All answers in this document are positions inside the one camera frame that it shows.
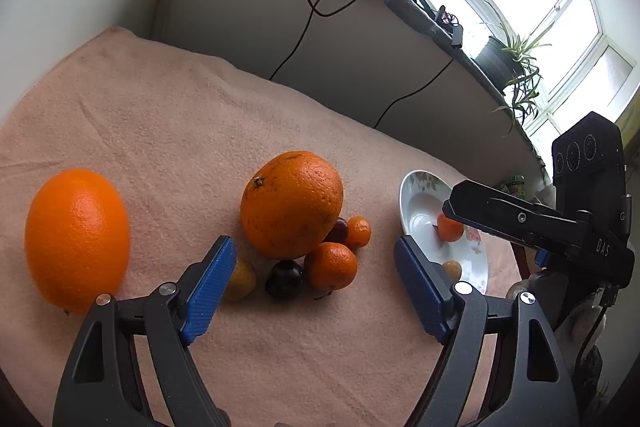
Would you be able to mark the large rough-skinned orange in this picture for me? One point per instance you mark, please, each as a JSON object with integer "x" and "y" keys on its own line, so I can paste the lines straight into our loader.
{"x": 292, "y": 204}

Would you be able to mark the white floral bowl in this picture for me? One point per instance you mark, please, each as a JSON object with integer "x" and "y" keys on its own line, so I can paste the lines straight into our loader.
{"x": 422, "y": 207}

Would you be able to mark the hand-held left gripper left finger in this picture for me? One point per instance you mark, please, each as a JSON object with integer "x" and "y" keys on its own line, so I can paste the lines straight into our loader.
{"x": 207, "y": 292}

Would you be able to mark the green printed box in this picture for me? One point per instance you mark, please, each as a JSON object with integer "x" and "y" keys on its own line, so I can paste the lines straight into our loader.
{"x": 515, "y": 187}

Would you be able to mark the dark plum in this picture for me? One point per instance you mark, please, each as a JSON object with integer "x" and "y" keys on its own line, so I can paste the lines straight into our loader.
{"x": 338, "y": 232}
{"x": 284, "y": 279}

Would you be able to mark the yellow loquat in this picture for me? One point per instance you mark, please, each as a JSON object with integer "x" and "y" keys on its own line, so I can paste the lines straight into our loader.
{"x": 242, "y": 279}
{"x": 451, "y": 270}

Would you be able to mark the black bar device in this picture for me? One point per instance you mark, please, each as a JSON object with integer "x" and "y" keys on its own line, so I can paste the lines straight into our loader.
{"x": 456, "y": 36}

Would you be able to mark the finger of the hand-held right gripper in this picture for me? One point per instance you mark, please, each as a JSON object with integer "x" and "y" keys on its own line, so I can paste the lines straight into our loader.
{"x": 492, "y": 212}

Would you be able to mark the large smooth orange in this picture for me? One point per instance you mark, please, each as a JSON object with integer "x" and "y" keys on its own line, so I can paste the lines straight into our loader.
{"x": 75, "y": 237}

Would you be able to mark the mandarin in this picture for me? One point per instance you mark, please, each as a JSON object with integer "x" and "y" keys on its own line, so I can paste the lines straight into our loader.
{"x": 331, "y": 266}
{"x": 450, "y": 231}

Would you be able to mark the spider plant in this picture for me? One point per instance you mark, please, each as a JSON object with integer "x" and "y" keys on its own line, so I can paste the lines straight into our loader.
{"x": 522, "y": 79}

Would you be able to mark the flat device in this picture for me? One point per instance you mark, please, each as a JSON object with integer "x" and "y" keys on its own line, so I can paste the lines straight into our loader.
{"x": 421, "y": 0}

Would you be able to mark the small kumquat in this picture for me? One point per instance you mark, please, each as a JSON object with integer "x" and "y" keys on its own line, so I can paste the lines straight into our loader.
{"x": 359, "y": 232}

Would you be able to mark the pink towel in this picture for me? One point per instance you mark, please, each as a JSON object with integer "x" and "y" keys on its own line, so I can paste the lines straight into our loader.
{"x": 165, "y": 122}

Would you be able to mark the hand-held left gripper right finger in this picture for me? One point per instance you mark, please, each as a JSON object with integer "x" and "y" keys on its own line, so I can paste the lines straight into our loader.
{"x": 422, "y": 292}

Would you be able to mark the dark plant pot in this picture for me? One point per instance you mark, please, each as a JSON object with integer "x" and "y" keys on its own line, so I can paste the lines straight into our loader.
{"x": 495, "y": 59}

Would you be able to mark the dark plum behind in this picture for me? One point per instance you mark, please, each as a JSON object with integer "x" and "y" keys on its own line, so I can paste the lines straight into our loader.
{"x": 338, "y": 232}

